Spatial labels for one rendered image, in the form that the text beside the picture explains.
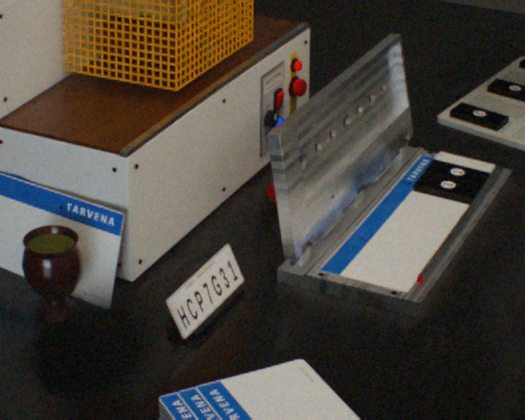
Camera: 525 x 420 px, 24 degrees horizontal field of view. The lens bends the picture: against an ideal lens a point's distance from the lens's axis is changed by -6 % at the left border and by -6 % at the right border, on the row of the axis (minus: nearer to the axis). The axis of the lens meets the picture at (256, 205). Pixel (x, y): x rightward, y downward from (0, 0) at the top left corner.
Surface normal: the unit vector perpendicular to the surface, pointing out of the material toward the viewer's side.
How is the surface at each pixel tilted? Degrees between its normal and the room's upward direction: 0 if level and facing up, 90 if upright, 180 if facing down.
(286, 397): 0
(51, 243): 0
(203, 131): 90
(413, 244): 0
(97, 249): 69
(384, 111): 81
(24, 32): 90
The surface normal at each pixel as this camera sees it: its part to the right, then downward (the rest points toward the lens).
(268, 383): 0.01, -0.88
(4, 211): -0.48, 0.06
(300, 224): 0.88, 0.07
